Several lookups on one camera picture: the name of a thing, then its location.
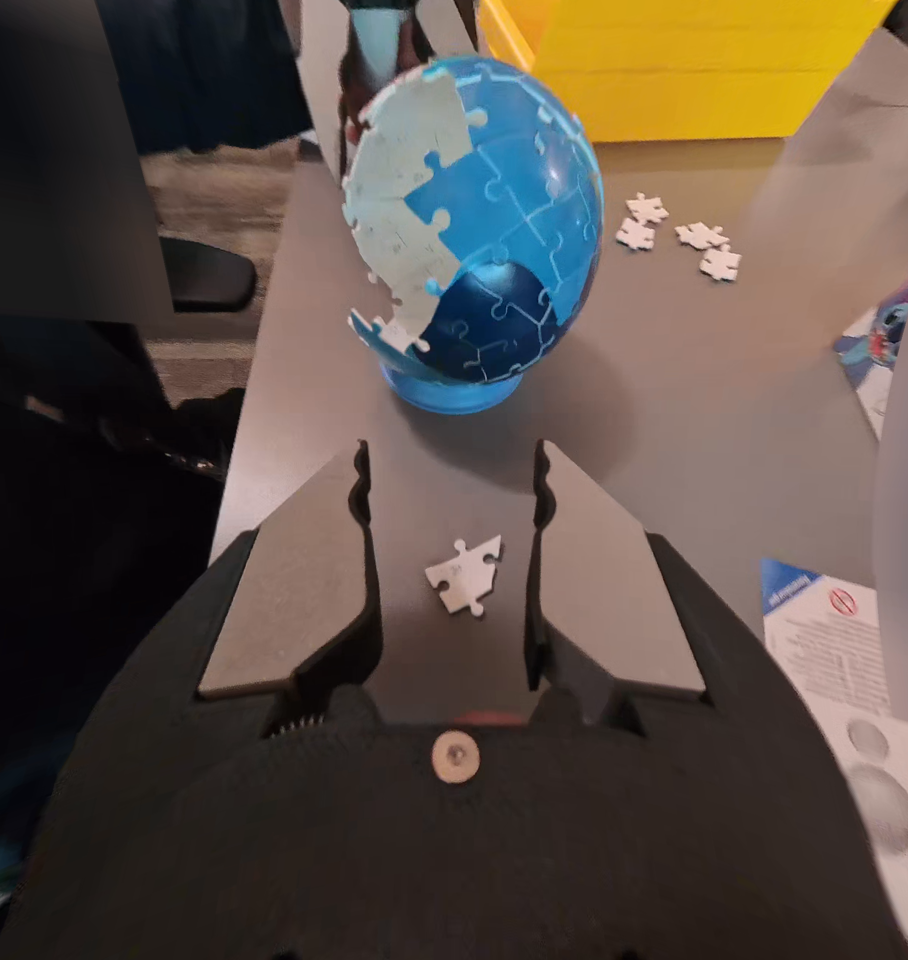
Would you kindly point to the white instruction leaflet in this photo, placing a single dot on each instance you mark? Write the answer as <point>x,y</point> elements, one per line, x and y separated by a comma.
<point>821,660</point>

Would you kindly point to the person's left hand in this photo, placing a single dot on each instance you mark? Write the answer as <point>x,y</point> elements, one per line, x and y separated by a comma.
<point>352,97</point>

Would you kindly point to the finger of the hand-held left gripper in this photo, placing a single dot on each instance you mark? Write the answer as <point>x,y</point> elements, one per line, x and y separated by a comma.
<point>450,26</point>
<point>377,41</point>

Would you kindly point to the black office chair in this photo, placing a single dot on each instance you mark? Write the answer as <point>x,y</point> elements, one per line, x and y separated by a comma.
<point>214,277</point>

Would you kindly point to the cartoon puzzle box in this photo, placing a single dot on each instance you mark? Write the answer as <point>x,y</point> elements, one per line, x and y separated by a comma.
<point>870,352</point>

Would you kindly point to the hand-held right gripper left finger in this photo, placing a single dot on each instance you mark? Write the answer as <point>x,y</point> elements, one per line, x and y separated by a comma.
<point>289,600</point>

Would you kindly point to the white triangular puzzle piece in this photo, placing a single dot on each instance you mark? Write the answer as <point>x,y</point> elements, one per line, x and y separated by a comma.
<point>465,574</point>

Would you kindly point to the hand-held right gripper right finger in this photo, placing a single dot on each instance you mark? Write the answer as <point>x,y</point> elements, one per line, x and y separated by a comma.
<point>611,600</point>

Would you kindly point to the blue white puzzle ball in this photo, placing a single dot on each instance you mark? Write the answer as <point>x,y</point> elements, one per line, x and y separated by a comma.
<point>499,210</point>

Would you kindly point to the loose white puzzle piece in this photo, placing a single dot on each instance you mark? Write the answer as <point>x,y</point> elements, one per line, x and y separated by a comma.
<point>646,208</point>
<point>720,262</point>
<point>699,235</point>
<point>636,235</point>

